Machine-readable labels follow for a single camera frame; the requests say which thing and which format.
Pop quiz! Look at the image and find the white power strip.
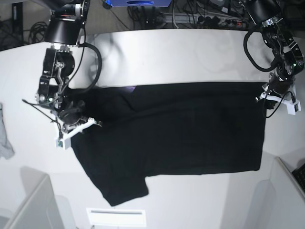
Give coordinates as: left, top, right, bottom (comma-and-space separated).
158, 13, 248, 30

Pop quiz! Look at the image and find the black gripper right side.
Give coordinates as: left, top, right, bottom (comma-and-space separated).
56, 100, 102, 130

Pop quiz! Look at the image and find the dark T-shirt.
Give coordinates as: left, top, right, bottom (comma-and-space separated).
71, 82, 265, 206

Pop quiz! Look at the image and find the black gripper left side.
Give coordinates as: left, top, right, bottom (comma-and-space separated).
255, 75, 295, 103

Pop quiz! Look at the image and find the blue box at top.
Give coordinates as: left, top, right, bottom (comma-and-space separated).
105, 0, 172, 7

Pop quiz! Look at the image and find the grey cloth at table edge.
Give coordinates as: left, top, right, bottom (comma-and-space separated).
0, 104, 15, 160

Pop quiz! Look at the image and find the black keyboard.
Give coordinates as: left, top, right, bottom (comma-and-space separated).
292, 164, 305, 191

